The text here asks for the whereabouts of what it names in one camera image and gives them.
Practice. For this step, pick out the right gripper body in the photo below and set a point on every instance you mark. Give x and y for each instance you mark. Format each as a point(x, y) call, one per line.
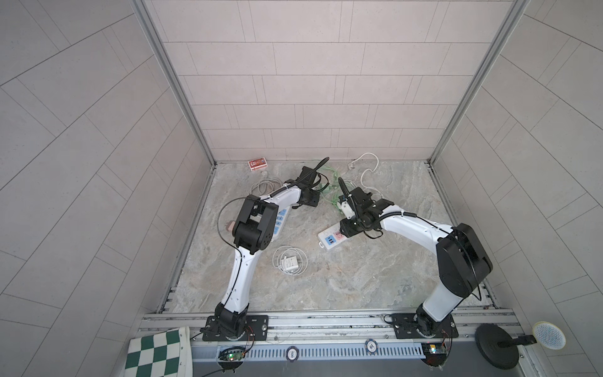
point(352, 225)

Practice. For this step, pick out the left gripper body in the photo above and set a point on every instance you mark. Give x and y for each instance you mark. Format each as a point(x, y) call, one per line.
point(311, 197)

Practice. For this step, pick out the colourful white power strip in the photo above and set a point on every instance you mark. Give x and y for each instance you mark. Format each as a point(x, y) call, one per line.
point(331, 237)

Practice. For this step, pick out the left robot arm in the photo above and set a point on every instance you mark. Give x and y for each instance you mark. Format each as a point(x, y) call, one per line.
point(260, 220)

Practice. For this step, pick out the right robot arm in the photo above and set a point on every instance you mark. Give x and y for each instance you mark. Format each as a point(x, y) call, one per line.
point(461, 258)

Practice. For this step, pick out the blue white power strip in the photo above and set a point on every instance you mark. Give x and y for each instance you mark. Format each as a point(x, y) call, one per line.
point(280, 221)

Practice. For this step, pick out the red small box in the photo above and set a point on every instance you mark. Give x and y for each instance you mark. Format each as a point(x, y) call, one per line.
point(257, 164)

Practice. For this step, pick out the green white checkerboard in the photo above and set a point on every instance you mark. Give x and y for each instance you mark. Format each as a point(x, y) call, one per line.
point(167, 353)

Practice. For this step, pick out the white charger with coiled cable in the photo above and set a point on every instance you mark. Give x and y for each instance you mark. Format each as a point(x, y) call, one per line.
point(290, 260)

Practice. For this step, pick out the aluminium rail base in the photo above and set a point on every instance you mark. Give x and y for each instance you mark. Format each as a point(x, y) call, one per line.
point(349, 335)

